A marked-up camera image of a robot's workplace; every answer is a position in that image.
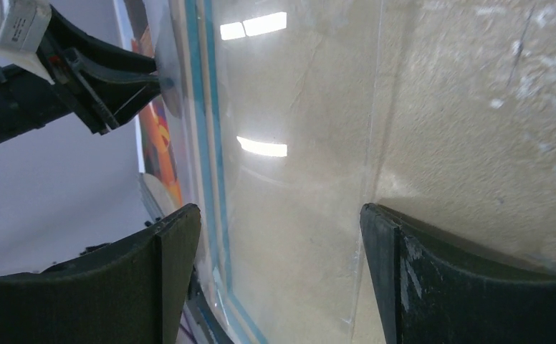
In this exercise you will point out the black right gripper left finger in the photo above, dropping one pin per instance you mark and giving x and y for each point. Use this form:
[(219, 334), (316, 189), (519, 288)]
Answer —
[(130, 291)]

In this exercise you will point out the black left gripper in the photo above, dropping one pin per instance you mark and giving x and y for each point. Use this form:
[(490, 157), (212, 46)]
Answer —
[(104, 85)]

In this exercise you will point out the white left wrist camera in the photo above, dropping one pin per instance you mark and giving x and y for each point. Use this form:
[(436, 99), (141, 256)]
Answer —
[(23, 24)]

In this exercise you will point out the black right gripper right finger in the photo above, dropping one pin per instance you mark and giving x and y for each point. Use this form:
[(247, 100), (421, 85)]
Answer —
[(434, 287)]

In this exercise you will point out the aluminium table edge rail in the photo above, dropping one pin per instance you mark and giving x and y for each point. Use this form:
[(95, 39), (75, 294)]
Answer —
[(156, 198)]

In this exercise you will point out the hot air balloon photo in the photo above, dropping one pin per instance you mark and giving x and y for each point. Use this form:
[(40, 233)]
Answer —
[(155, 150)]

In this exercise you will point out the blue wooden picture frame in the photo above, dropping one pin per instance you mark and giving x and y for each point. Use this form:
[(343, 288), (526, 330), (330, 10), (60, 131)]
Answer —
[(201, 35)]

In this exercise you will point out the clear acrylic glazing sheet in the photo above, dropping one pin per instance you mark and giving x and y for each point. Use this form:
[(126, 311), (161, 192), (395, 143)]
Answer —
[(296, 87)]

